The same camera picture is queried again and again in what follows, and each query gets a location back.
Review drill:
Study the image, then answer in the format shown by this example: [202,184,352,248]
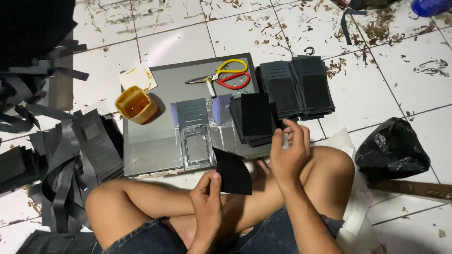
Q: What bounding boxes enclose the person's left hand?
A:
[189,171,224,245]

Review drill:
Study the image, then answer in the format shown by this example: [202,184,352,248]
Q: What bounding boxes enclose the person's right hand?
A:
[269,119,311,188]

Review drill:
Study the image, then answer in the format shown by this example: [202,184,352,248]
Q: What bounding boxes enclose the black fabric piece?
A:
[212,147,253,196]

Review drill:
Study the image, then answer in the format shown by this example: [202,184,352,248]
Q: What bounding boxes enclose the small black leather piece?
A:
[271,103,289,130]

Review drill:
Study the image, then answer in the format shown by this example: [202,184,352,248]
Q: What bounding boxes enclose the stack of black fabric squares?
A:
[228,93,280,147]

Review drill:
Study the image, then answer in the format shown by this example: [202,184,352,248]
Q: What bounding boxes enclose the person's legs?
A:
[85,145,356,250]

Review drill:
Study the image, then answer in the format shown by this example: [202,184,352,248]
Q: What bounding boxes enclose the blue denim shorts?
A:
[102,207,345,254]

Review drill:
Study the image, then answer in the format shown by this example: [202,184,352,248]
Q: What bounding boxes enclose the stack of black wallet panels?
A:
[255,55,335,121]

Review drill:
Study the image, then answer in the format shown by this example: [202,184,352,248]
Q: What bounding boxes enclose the white cushion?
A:
[314,127,375,249]

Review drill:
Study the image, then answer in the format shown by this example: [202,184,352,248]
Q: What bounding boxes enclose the grey work board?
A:
[122,52,273,177]

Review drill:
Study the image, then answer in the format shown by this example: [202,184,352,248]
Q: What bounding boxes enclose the grey slotted wallet panel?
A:
[175,98,211,133]

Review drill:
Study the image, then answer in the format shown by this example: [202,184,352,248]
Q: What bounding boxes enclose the black plastic bag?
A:
[355,117,431,181]

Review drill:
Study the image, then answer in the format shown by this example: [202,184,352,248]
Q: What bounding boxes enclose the yellow and red scissors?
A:
[184,59,251,99]

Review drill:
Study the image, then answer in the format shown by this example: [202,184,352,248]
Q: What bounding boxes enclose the wooden stick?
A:
[367,179,452,201]

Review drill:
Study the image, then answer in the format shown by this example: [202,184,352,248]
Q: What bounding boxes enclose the yellow glue tub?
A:
[114,85,159,125]

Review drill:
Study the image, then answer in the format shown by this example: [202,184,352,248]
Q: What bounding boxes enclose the heap of black leather strips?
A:
[0,39,125,234]

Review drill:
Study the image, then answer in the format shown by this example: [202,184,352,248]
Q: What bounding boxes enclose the glue-stained white card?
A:
[118,62,158,92]

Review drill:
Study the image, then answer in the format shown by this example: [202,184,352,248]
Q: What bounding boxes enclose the brown wooden plank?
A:
[47,31,74,112]

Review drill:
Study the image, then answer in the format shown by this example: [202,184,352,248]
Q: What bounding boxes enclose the blue plastic bottle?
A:
[410,0,452,18]

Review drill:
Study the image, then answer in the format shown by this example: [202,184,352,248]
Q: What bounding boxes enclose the black cloth heap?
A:
[0,0,79,69]

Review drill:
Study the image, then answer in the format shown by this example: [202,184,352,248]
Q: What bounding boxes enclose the black strap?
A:
[340,7,368,46]

